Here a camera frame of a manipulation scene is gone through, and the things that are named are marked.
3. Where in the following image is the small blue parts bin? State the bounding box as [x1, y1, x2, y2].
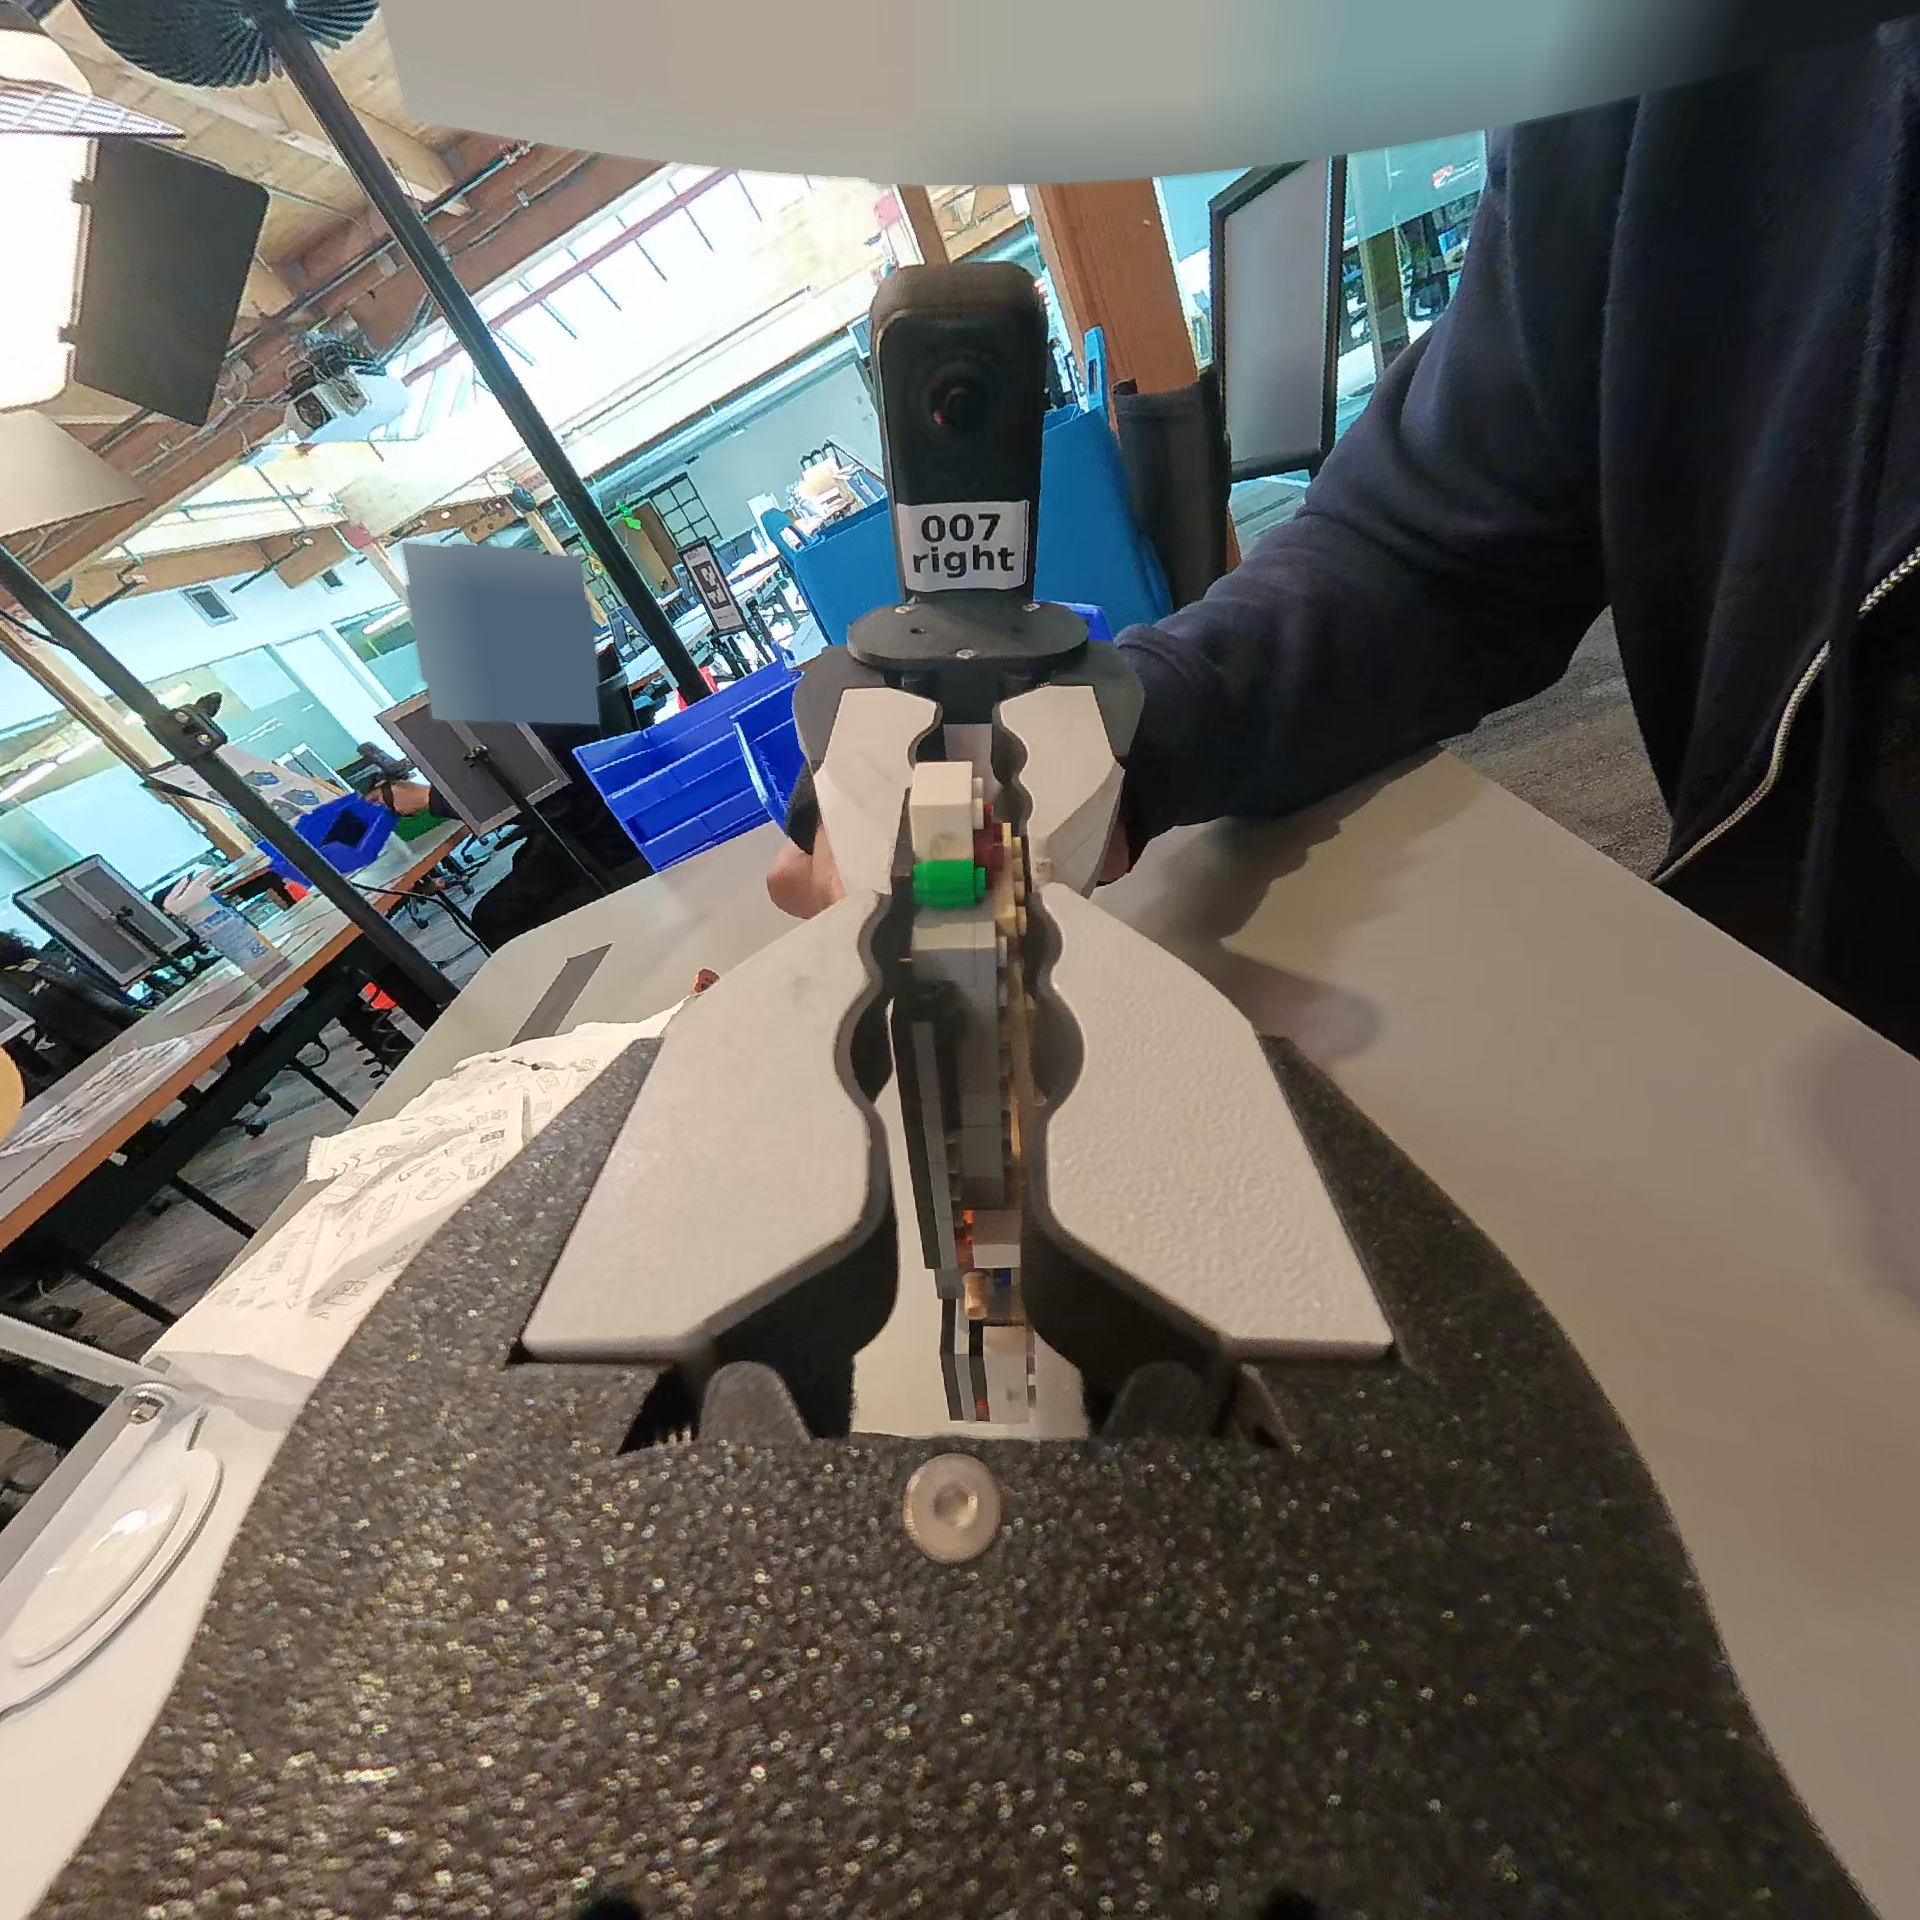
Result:
[257, 791, 405, 881]

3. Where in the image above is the studio light panel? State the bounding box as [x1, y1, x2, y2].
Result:
[0, 83, 273, 433]

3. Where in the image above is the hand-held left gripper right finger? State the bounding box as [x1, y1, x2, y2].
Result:
[1018, 879, 1403, 1367]

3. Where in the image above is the grey toy brick model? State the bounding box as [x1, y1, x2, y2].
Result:
[890, 757, 1055, 1421]

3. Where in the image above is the grey framed board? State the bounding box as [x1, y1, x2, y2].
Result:
[1206, 154, 1353, 484]

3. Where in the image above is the black light stand pole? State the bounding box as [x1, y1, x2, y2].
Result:
[269, 24, 710, 704]
[0, 544, 459, 1010]

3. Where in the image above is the small desk monitor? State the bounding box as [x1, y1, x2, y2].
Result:
[11, 852, 193, 987]

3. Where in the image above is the large blue storage bin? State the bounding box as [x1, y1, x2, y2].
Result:
[761, 356, 1175, 665]

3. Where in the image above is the long wooden desk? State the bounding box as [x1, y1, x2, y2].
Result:
[0, 816, 471, 1255]

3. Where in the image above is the ceiling mounted camera unit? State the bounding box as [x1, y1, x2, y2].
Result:
[280, 335, 408, 442]

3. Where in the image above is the paper instruction sheet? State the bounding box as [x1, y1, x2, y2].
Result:
[145, 1018, 681, 1385]

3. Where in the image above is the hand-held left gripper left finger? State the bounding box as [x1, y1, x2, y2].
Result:
[515, 883, 911, 1367]

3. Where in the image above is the grey framed monitor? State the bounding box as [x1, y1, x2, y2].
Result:
[375, 696, 575, 836]

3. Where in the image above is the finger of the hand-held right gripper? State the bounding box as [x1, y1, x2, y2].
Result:
[989, 679, 1136, 890]
[806, 683, 944, 905]

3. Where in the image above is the person's dark jacket torso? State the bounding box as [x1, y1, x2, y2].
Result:
[1475, 52, 1920, 1058]

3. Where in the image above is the white oval stand base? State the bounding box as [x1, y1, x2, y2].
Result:
[0, 1377, 225, 1719]

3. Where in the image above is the person's right forearm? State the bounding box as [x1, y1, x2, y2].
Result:
[1114, 315, 1665, 890]

